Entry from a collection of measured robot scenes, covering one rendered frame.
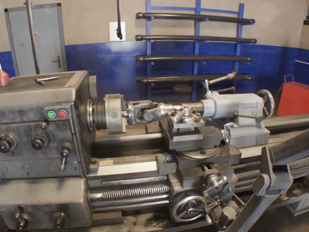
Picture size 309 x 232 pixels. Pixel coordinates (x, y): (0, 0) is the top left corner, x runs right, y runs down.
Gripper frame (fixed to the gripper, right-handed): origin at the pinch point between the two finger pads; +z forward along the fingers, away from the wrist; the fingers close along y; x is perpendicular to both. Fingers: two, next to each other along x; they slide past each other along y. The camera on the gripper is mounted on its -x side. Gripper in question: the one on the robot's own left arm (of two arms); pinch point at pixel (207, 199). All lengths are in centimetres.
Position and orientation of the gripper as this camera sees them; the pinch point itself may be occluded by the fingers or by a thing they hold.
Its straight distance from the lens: 108.3
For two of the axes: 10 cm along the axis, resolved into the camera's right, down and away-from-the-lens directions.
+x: -8.5, 5.2, 0.7
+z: -1.7, -4.0, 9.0
